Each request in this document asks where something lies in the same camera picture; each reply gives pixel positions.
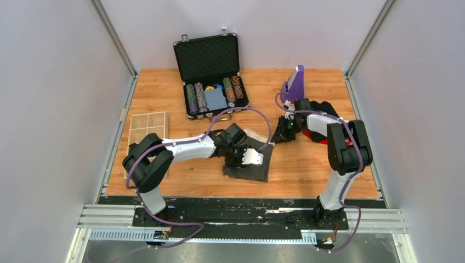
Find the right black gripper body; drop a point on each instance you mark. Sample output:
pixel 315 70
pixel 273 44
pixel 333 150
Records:
pixel 288 129

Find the grey underwear white waistband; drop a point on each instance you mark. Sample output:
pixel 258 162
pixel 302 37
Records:
pixel 253 172

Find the red underwear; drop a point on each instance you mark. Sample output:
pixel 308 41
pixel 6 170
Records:
pixel 335 137

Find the black underwear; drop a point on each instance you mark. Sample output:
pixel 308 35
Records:
pixel 324 106

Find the purple card holder stand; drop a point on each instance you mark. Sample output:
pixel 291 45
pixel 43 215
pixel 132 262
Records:
pixel 293 88

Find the black poker chip case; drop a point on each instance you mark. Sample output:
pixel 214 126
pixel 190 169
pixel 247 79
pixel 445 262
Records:
pixel 209 69

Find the slotted cable duct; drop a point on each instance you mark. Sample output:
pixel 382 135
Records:
pixel 106 234

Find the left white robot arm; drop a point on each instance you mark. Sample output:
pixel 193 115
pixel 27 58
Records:
pixel 148 161

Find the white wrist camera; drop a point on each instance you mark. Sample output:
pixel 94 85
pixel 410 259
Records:
pixel 289 115
pixel 252 157

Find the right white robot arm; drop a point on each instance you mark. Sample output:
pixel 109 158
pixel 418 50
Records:
pixel 348 150

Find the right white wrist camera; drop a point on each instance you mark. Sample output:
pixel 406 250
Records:
pixel 289 115

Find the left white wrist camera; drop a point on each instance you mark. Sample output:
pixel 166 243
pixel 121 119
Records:
pixel 252 157

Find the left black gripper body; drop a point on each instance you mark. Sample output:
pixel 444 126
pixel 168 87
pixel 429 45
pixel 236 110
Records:
pixel 234 156

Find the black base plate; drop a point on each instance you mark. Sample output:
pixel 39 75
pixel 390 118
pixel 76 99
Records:
pixel 235 217

